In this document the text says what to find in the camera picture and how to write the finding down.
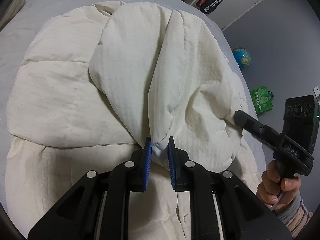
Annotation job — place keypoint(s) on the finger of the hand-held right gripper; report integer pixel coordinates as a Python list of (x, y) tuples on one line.
[(255, 127)]

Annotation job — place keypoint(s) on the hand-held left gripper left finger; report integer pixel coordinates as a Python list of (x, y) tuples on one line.
[(148, 162)]

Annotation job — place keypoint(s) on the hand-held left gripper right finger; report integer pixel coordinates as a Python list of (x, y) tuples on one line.
[(171, 162)]

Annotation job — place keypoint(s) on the cream hooded jacket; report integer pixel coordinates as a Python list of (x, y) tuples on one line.
[(75, 92)]

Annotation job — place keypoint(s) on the person's right forearm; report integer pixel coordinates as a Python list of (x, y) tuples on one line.
[(297, 217)]

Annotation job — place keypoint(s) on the person's right hand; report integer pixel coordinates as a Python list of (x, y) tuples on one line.
[(275, 192)]

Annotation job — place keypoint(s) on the green shopping bag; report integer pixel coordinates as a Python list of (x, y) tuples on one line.
[(262, 101)]

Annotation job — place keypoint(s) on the blue globe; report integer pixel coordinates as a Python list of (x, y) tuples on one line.
[(242, 58)]

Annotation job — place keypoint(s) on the white door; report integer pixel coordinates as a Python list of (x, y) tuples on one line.
[(252, 5)]

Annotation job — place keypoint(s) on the white wall socket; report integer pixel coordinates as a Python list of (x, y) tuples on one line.
[(317, 92)]

